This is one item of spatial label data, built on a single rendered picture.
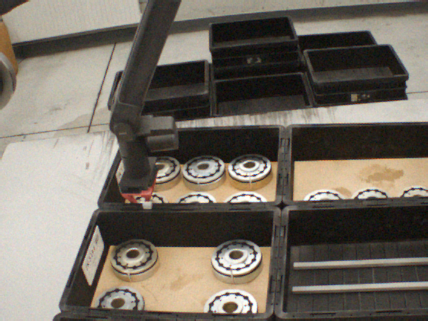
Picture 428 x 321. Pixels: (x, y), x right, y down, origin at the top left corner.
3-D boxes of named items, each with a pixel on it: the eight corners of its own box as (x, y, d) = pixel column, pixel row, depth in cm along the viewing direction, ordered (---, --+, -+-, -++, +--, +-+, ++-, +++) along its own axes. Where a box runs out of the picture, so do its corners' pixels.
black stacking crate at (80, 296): (74, 348, 113) (57, 312, 107) (108, 247, 137) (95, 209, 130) (274, 356, 107) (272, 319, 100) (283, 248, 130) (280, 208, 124)
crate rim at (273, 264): (59, 318, 108) (55, 310, 106) (97, 215, 131) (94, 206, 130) (273, 326, 101) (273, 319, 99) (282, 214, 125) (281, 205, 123)
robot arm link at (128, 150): (116, 121, 129) (113, 136, 124) (147, 117, 129) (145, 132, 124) (122, 147, 133) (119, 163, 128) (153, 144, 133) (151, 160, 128)
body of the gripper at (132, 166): (158, 163, 138) (152, 136, 133) (148, 192, 130) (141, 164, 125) (131, 163, 139) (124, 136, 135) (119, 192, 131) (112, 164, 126)
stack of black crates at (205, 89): (128, 196, 260) (106, 106, 234) (134, 155, 284) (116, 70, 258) (222, 186, 258) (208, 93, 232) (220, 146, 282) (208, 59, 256)
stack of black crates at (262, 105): (222, 186, 258) (212, 117, 238) (221, 145, 282) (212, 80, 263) (316, 176, 256) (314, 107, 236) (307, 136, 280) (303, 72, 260)
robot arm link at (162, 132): (115, 95, 125) (111, 124, 119) (170, 88, 124) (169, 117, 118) (127, 134, 134) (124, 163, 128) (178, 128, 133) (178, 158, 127)
